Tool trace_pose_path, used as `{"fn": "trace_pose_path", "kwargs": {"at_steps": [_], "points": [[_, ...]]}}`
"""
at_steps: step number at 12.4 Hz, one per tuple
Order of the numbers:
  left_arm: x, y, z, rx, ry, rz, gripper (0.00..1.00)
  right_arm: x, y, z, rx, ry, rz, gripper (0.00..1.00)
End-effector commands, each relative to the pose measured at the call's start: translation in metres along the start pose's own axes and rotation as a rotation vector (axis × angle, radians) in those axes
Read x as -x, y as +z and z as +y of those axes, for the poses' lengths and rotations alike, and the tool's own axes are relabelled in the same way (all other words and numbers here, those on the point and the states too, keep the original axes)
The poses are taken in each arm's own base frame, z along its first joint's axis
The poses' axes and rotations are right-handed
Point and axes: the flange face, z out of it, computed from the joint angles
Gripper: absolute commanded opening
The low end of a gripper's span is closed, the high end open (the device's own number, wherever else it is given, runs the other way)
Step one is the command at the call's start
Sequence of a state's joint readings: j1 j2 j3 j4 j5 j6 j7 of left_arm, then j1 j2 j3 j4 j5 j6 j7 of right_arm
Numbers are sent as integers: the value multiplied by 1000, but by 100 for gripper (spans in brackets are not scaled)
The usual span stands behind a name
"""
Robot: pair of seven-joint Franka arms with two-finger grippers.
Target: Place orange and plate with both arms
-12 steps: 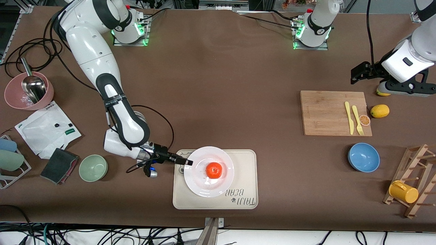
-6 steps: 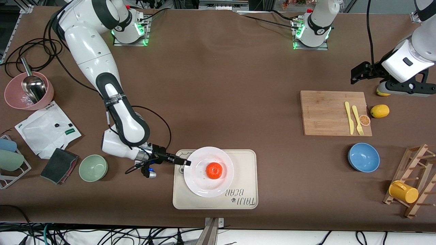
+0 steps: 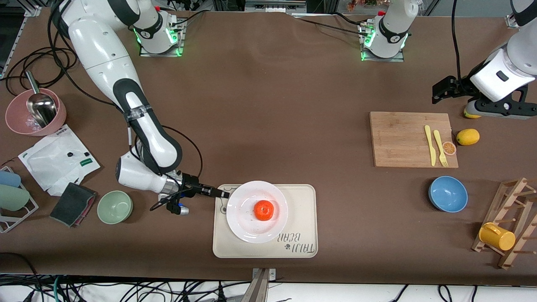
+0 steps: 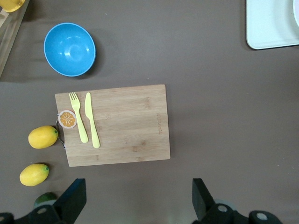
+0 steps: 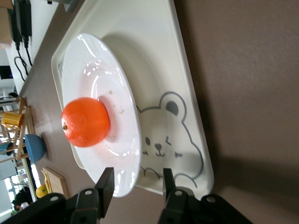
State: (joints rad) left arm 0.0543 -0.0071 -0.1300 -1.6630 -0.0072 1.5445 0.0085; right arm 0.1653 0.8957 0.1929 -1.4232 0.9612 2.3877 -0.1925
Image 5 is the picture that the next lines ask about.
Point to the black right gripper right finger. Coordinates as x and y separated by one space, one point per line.
175 205

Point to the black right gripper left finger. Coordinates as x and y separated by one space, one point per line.
105 191

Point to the orange mandarin fruit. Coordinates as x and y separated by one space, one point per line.
86 121

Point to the white round plate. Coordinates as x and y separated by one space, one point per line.
105 77

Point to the wooden cutting board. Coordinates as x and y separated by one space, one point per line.
58 182

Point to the yellow plastic knife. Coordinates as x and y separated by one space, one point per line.
49 182

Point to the yellow plastic fork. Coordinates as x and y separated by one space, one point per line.
44 177

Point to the yellow lemon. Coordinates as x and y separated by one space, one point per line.
41 191

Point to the blue bowl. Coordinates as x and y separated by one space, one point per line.
35 147

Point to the yellow cup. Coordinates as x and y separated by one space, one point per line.
11 119

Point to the wooden cup rack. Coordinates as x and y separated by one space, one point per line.
23 105

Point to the cream bear print tray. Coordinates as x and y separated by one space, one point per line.
151 58

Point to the black power adapter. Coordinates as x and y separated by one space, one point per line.
23 18

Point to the brown cardboard box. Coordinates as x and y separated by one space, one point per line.
5 25

